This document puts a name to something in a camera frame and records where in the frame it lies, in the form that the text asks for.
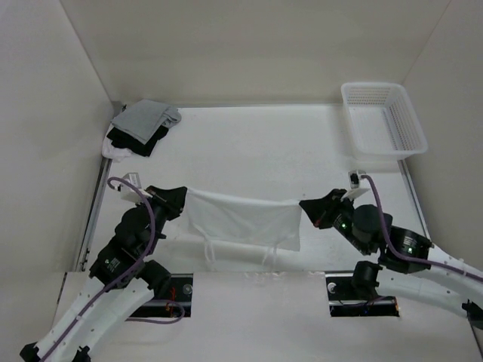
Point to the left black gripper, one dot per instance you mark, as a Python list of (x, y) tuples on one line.
[(172, 199)]

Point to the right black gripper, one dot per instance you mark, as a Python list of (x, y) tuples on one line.
[(320, 210)]

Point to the white tank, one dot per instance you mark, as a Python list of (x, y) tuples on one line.
[(115, 154), (274, 225)]

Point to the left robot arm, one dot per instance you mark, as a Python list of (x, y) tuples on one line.
[(120, 281)]

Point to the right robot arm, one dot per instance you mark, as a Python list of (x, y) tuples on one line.
[(408, 264)]

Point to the folded white tank top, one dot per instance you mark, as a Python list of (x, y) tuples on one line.
[(115, 154)]

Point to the folded black tank top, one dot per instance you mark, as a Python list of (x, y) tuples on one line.
[(121, 140)]

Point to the folded grey tank top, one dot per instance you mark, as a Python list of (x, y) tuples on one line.
[(143, 119)]

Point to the white plastic basket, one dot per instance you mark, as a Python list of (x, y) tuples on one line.
[(381, 122)]

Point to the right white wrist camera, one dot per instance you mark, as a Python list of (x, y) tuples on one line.
[(356, 188)]

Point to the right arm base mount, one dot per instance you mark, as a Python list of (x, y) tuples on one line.
[(344, 302)]

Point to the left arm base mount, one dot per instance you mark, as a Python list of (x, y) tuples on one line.
[(180, 290)]

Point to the metal table edge rail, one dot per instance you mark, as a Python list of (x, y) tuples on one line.
[(84, 245)]

